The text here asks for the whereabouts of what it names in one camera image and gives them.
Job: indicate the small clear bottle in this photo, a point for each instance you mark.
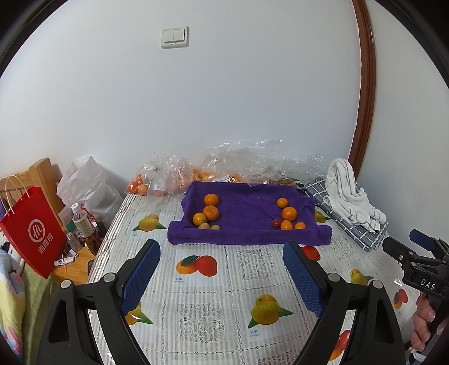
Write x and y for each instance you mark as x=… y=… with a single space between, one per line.
x=72 y=241

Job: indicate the orange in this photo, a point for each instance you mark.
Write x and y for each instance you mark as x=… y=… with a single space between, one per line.
x=282 y=202
x=211 y=213
x=286 y=225
x=211 y=199
x=199 y=219
x=289 y=213
x=299 y=225

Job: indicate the clear bag of brown fruits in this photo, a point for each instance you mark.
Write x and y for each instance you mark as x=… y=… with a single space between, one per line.
x=301 y=166

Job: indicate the wooden nightstand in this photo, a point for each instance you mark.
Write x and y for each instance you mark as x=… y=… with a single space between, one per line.
x=75 y=272

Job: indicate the fruit-print tablecloth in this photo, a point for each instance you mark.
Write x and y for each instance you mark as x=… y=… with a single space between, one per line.
x=228 y=284

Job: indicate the white and teal carton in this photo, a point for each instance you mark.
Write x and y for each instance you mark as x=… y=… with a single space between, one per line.
x=65 y=217

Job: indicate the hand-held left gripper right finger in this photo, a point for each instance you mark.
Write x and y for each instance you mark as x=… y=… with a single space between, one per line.
x=303 y=277

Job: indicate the person's right hand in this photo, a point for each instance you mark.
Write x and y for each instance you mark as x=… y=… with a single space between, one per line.
x=422 y=326

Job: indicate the white-capped drink bottle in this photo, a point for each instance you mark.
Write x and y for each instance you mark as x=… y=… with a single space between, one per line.
x=82 y=224

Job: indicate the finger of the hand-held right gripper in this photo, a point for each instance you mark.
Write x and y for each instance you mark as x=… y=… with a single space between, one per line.
x=424 y=238
x=400 y=252

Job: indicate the brown wooden door frame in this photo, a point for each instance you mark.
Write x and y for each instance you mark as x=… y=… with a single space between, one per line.
x=366 y=87

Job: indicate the white light switch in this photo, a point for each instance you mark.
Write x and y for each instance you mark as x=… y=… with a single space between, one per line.
x=175 y=38

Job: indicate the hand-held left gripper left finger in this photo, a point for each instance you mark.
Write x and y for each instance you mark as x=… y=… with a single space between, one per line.
x=140 y=277

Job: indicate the colourful printed blanket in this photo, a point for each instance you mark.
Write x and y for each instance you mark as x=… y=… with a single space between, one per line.
x=8 y=309

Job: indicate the white tube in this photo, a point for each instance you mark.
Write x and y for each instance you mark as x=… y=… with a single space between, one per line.
x=65 y=261

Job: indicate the green bed sheet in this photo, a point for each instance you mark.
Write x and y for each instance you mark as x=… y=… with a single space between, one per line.
x=35 y=301

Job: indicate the small red fruit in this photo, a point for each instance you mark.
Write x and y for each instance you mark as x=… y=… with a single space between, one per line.
x=276 y=222

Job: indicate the clear plastic bag of oranges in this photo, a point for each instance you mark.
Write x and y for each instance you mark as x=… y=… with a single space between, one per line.
x=165 y=175

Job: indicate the purple towel-lined tray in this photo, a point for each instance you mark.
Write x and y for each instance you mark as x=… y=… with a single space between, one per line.
x=245 y=210

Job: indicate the white plastic bag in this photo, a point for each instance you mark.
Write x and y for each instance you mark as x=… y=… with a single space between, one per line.
x=87 y=186

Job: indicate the grey checked cloth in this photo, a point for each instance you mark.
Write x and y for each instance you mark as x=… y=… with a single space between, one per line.
x=361 y=237

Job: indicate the large crumpled clear plastic bag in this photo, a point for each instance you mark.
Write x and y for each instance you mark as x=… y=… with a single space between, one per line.
x=238 y=158

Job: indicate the white striped towel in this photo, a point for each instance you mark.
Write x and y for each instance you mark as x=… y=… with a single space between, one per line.
x=347 y=196

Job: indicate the red paper bag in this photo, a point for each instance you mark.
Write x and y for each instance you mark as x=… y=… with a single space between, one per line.
x=35 y=231

